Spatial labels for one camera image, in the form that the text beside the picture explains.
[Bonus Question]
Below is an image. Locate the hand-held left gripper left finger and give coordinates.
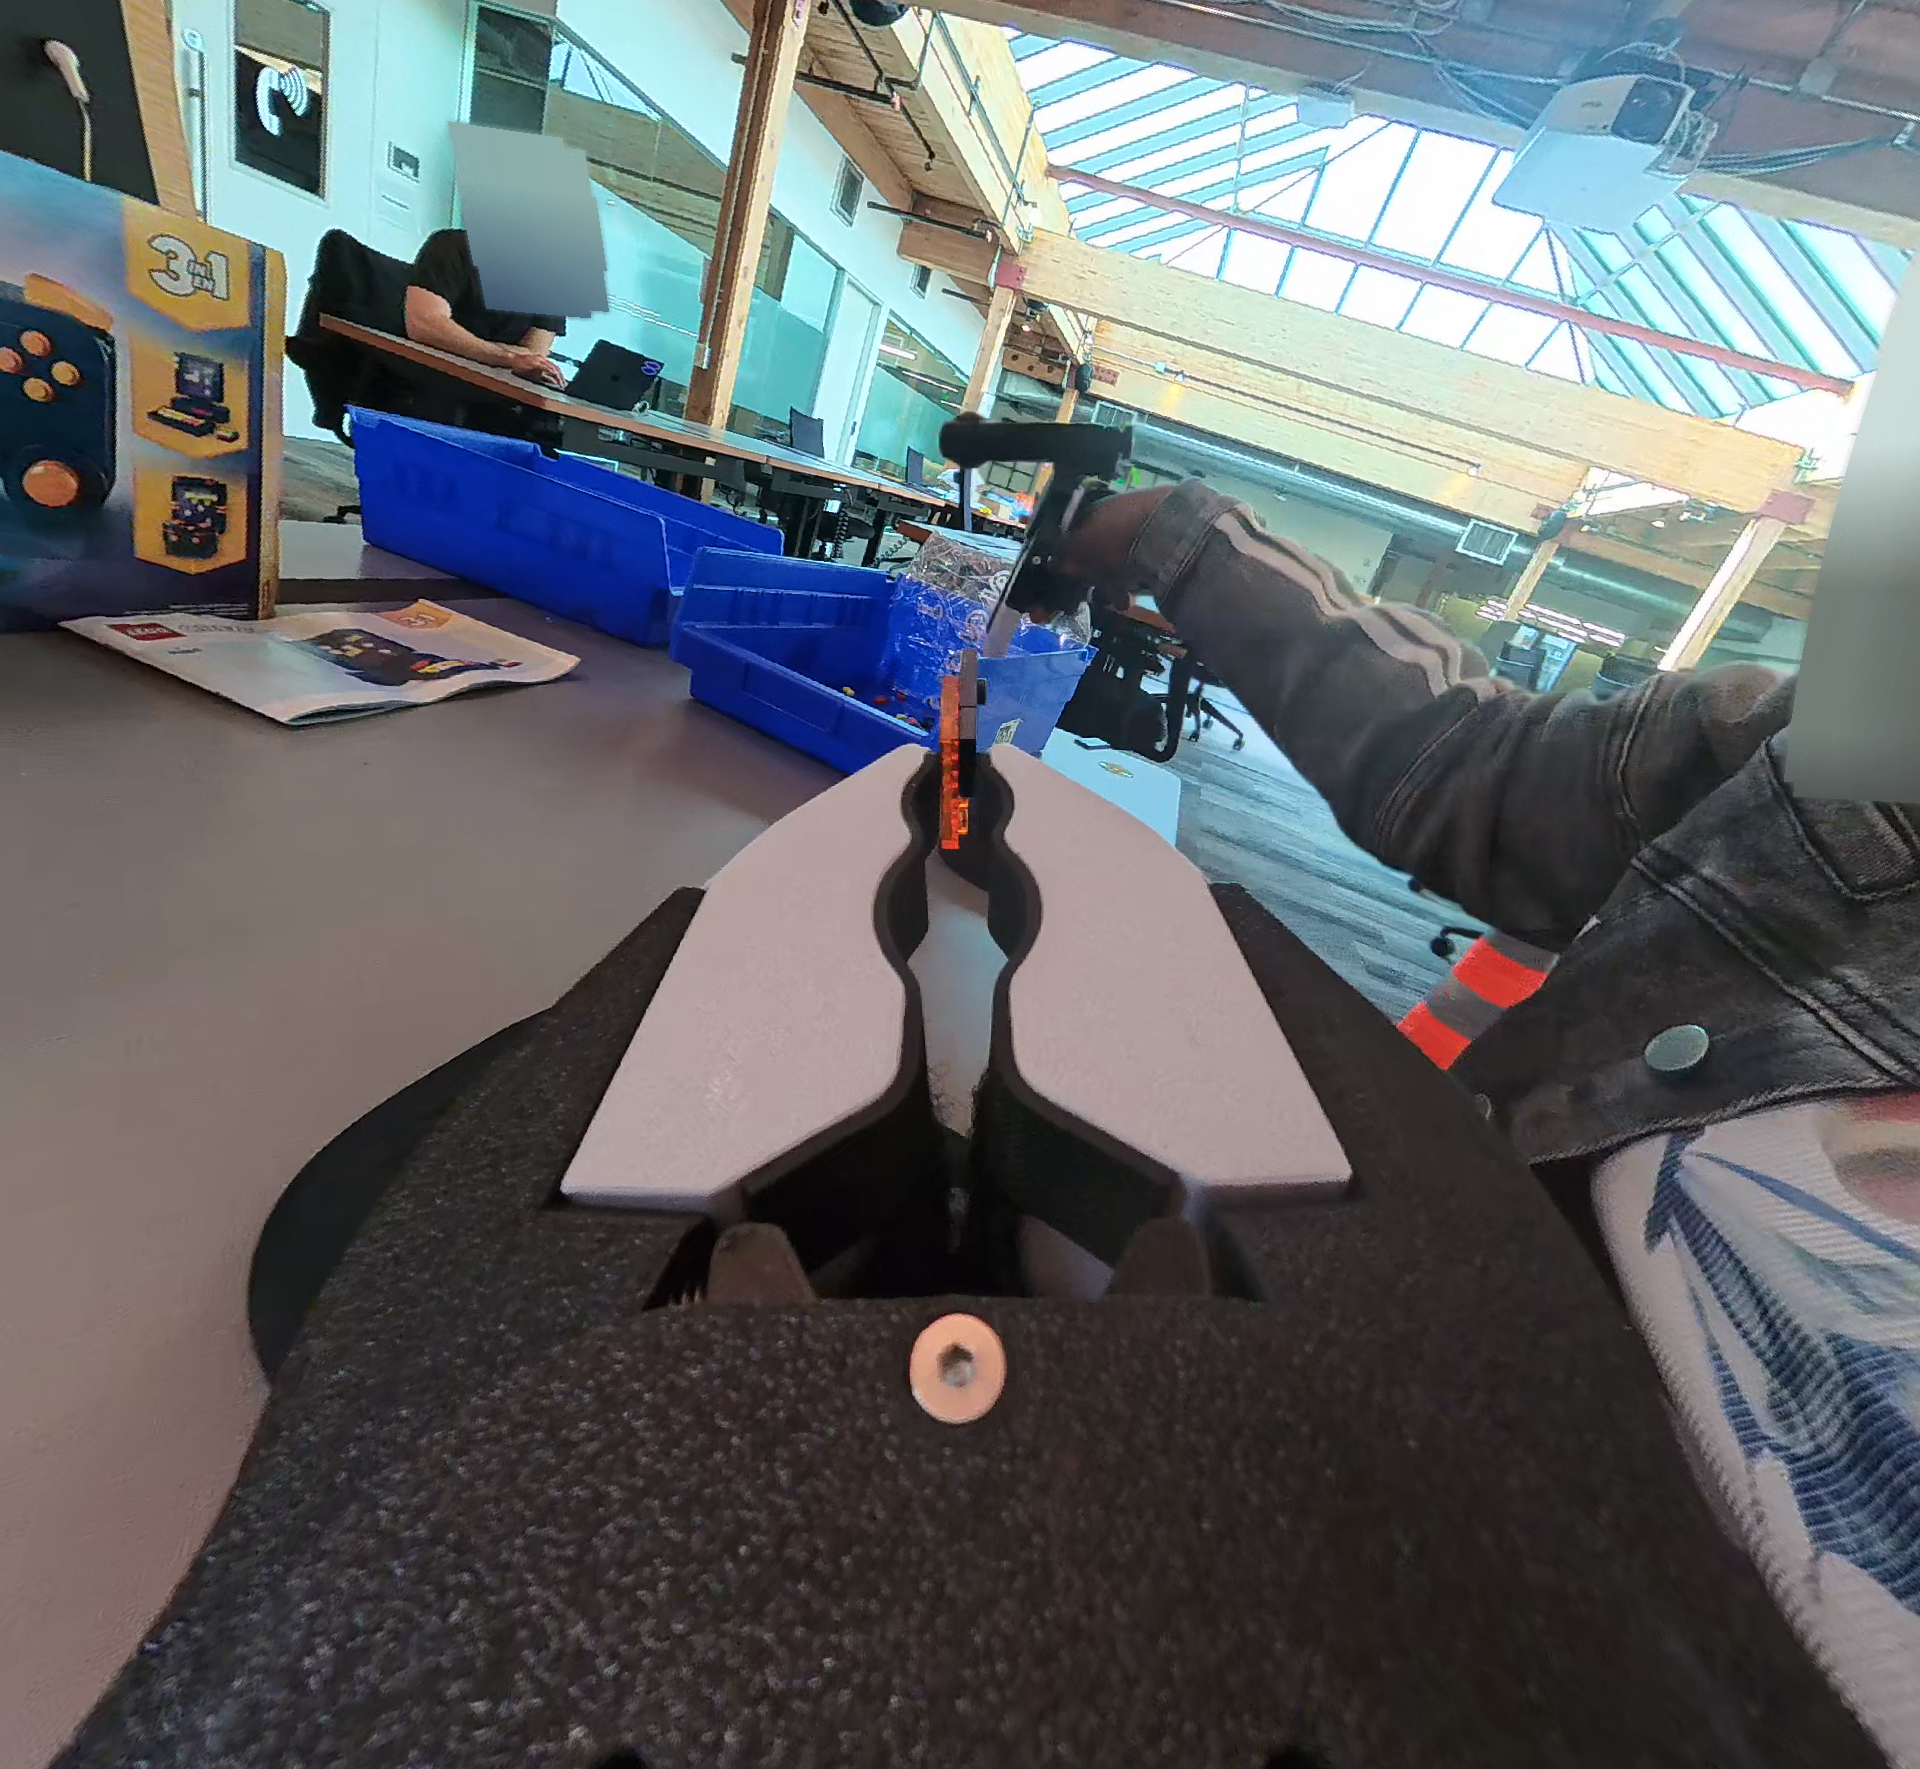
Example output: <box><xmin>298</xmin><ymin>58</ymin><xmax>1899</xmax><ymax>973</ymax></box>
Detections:
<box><xmin>559</xmin><ymin>744</ymin><xmax>942</xmax><ymax>1213</ymax></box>

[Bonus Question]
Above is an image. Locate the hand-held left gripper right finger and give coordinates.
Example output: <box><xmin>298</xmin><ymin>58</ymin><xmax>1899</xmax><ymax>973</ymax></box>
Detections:
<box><xmin>978</xmin><ymin>752</ymin><xmax>1355</xmax><ymax>1196</ymax></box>

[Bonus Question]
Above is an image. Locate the orange and black brick strip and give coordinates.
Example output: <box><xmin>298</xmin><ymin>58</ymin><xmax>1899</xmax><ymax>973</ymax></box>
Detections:
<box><xmin>933</xmin><ymin>644</ymin><xmax>1004</xmax><ymax>888</ymax></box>

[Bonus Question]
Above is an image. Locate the blue plastic bin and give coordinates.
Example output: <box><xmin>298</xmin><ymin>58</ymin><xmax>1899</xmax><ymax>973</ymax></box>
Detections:
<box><xmin>668</xmin><ymin>547</ymin><xmax>1099</xmax><ymax>779</ymax></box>
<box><xmin>344</xmin><ymin>404</ymin><xmax>786</xmax><ymax>647</ymax></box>

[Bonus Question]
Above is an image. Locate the person's right forearm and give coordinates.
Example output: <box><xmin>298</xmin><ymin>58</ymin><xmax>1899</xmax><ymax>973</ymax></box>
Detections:
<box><xmin>1125</xmin><ymin>479</ymin><xmax>1802</xmax><ymax>953</ymax></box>

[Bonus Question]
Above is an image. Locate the person's right hand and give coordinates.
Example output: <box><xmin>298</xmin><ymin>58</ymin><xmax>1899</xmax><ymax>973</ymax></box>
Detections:
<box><xmin>1053</xmin><ymin>485</ymin><xmax>1190</xmax><ymax>619</ymax></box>

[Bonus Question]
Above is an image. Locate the large clear printed plastic bag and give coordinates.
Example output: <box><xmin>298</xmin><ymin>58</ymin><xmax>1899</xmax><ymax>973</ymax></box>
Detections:
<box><xmin>888</xmin><ymin>528</ymin><xmax>1100</xmax><ymax>672</ymax></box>

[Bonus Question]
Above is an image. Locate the black office chair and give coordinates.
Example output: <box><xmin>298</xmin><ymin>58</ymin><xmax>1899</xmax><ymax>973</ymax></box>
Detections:
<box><xmin>286</xmin><ymin>227</ymin><xmax>440</xmax><ymax>455</ymax></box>
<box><xmin>1077</xmin><ymin>600</ymin><xmax>1250</xmax><ymax>761</ymax></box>

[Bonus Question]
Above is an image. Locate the orange striped cloth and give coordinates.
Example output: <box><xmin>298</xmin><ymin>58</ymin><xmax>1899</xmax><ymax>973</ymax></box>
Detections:
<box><xmin>1394</xmin><ymin>936</ymin><xmax>1550</xmax><ymax>1071</ymax></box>

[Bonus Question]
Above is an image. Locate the long wooden desk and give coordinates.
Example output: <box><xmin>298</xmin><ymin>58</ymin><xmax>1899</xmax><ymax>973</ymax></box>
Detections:
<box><xmin>317</xmin><ymin>313</ymin><xmax>962</xmax><ymax>562</ymax></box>

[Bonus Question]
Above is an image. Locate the black laptop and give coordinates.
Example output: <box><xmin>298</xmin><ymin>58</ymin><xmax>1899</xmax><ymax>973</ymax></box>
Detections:
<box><xmin>564</xmin><ymin>338</ymin><xmax>665</xmax><ymax>415</ymax></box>

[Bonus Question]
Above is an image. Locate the white instruction booklet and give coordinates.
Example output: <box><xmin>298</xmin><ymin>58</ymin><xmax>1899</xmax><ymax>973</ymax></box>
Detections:
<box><xmin>60</xmin><ymin>595</ymin><xmax>584</xmax><ymax>729</ymax></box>

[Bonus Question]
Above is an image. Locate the person's denim jacket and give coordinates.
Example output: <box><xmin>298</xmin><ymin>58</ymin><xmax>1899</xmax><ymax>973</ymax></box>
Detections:
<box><xmin>1452</xmin><ymin>667</ymin><xmax>1920</xmax><ymax>1173</ymax></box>

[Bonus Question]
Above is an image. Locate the white ceiling projector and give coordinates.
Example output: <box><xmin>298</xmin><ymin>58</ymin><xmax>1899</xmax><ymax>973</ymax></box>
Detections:
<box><xmin>1489</xmin><ymin>72</ymin><xmax>1723</xmax><ymax>228</ymax></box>

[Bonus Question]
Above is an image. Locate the person's white patterned shirt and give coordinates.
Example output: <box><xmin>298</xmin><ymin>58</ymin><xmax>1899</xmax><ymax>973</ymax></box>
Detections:
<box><xmin>1588</xmin><ymin>1086</ymin><xmax>1920</xmax><ymax>1769</ymax></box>

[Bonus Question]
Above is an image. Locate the glass door with phone sign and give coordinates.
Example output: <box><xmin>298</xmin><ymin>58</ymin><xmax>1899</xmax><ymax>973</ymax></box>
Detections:
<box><xmin>228</xmin><ymin>0</ymin><xmax>332</xmax><ymax>206</ymax></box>

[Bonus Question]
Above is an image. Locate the blue and yellow toy set box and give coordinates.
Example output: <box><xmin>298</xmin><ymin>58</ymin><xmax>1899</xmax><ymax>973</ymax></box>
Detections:
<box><xmin>0</xmin><ymin>148</ymin><xmax>287</xmax><ymax>634</ymax></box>

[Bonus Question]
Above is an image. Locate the rounded wooden board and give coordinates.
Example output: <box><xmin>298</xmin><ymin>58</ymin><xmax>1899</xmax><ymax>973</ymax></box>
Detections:
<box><xmin>90</xmin><ymin>0</ymin><xmax>200</xmax><ymax>218</ymax></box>

